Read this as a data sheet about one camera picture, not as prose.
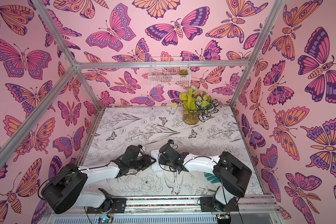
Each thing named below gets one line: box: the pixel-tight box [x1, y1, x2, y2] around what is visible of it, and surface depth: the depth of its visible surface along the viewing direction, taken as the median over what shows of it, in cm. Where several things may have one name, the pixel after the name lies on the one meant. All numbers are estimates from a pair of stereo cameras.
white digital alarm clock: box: [150, 148, 163, 171], surface depth 88 cm
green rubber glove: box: [203, 171, 221, 184], surface depth 84 cm
